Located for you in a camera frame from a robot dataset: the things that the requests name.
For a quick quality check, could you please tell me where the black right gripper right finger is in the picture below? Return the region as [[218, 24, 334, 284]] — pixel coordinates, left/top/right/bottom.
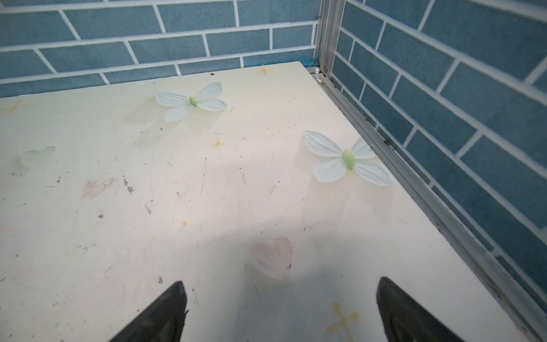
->
[[376, 276, 463, 342]]

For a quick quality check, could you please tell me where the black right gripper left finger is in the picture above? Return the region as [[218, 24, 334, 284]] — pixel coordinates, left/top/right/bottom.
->
[[111, 281, 188, 342]]

